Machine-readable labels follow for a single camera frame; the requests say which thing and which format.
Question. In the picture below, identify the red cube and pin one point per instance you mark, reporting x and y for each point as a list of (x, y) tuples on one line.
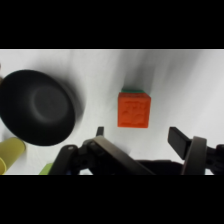
[(134, 110)]

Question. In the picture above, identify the black round bowl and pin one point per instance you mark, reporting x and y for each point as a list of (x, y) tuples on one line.
[(38, 106)]

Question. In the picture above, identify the yellow plastic cup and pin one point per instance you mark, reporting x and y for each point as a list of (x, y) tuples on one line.
[(11, 151)]

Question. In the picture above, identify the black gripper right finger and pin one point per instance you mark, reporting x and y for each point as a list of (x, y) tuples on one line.
[(195, 156)]

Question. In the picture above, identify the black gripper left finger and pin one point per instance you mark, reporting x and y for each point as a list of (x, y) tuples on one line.
[(120, 156)]

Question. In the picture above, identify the lime green block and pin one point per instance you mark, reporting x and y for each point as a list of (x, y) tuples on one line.
[(46, 169)]

